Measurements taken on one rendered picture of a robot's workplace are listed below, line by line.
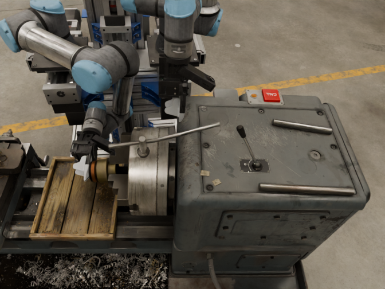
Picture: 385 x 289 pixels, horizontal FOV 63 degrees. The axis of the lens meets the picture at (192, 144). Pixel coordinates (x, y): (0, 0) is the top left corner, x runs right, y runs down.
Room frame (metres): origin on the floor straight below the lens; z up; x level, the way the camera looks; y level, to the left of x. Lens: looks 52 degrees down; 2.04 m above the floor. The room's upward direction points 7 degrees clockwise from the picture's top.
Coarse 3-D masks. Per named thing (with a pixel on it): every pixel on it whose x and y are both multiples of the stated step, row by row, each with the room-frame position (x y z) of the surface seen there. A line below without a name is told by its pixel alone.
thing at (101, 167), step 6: (90, 162) 0.60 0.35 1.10; (96, 162) 0.60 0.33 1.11; (102, 162) 0.60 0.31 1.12; (108, 162) 0.61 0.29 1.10; (90, 168) 0.57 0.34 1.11; (96, 168) 0.57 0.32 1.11; (102, 168) 0.57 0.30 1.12; (108, 168) 0.58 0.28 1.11; (114, 168) 0.58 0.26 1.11; (90, 174) 0.55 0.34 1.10; (96, 174) 0.56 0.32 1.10; (102, 174) 0.56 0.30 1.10; (108, 174) 0.56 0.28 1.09; (96, 180) 0.55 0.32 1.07; (102, 180) 0.55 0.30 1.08
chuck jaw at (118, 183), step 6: (114, 174) 0.56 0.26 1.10; (120, 174) 0.57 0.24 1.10; (126, 174) 0.57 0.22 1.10; (108, 180) 0.54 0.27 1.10; (114, 180) 0.54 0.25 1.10; (120, 180) 0.54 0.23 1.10; (126, 180) 0.54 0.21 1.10; (114, 186) 0.51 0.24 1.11; (120, 186) 0.52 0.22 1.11; (126, 186) 0.52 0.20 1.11; (114, 192) 0.50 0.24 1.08; (120, 192) 0.49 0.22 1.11; (126, 192) 0.50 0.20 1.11; (120, 198) 0.47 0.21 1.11; (126, 198) 0.47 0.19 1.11; (120, 204) 0.46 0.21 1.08; (126, 204) 0.47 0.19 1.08; (132, 204) 0.46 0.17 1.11
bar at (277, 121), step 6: (276, 120) 0.75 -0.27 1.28; (282, 120) 0.75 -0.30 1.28; (282, 126) 0.74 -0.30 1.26; (288, 126) 0.74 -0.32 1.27; (294, 126) 0.74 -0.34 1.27; (300, 126) 0.74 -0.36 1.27; (306, 126) 0.74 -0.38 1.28; (312, 126) 0.74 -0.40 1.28; (318, 126) 0.74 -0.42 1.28; (324, 132) 0.73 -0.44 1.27; (330, 132) 0.73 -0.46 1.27
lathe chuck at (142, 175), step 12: (132, 132) 0.66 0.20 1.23; (144, 132) 0.66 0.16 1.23; (156, 132) 0.67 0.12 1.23; (156, 144) 0.61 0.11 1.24; (132, 156) 0.56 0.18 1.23; (144, 156) 0.57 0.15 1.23; (156, 156) 0.57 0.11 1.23; (132, 168) 0.52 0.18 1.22; (144, 168) 0.53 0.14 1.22; (156, 168) 0.54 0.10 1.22; (132, 180) 0.50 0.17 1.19; (144, 180) 0.50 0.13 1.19; (156, 180) 0.51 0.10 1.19; (132, 192) 0.47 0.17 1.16; (144, 192) 0.48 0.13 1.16; (144, 204) 0.46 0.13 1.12
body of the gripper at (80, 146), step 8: (88, 128) 0.74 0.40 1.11; (80, 136) 0.71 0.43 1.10; (88, 136) 0.73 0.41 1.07; (72, 144) 0.66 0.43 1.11; (80, 144) 0.67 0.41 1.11; (88, 144) 0.67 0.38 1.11; (96, 144) 0.69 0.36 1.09; (72, 152) 0.63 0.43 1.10; (80, 152) 0.63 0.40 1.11; (96, 152) 0.67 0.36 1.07; (80, 160) 0.63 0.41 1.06
